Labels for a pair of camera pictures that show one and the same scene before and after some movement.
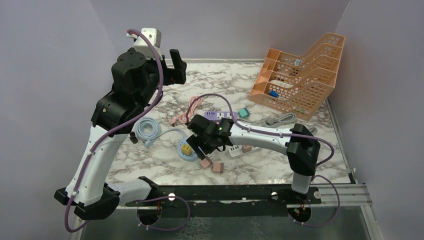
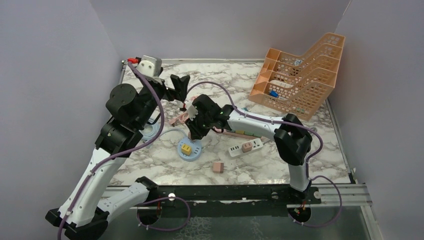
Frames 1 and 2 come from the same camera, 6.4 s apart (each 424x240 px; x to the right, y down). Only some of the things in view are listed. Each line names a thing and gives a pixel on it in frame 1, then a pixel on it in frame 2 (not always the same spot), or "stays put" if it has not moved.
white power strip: x=236 y=150 stays put
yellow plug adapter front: x=186 y=149 stays put
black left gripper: x=176 y=75 → x=180 y=87
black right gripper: x=194 y=142 → x=196 y=133
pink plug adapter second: x=218 y=167 stays put
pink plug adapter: x=246 y=148 stays put
